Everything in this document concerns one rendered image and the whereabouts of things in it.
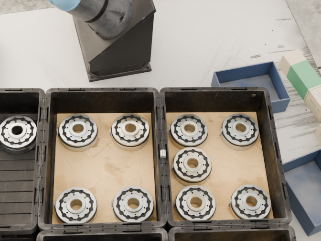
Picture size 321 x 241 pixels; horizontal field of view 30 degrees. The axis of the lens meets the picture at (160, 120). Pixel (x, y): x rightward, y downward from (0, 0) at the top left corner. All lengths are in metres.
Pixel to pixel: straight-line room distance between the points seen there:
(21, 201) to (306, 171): 0.82
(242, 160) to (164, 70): 0.46
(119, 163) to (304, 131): 0.61
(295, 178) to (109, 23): 0.70
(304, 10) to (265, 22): 1.10
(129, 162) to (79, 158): 0.13
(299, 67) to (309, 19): 1.24
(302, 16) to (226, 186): 1.73
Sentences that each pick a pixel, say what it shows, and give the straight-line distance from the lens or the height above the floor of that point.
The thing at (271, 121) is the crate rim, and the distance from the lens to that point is 1.60.
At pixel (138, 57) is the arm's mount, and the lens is 1.86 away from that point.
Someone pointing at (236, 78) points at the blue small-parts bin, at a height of 0.72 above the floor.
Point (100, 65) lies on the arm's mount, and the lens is 1.85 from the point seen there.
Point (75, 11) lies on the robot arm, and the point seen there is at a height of 1.00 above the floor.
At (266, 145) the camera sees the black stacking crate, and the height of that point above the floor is 0.87.
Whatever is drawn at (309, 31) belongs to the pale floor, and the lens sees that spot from 3.12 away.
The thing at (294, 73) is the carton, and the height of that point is 0.75.
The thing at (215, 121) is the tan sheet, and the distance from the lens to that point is 1.69.
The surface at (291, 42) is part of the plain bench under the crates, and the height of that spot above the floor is 0.70.
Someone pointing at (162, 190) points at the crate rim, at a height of 0.93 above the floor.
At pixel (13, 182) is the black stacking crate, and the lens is 1.59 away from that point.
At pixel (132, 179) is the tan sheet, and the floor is 0.83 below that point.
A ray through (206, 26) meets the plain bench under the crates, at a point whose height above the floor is 0.70.
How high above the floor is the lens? 2.23
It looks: 57 degrees down
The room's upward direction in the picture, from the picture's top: 7 degrees clockwise
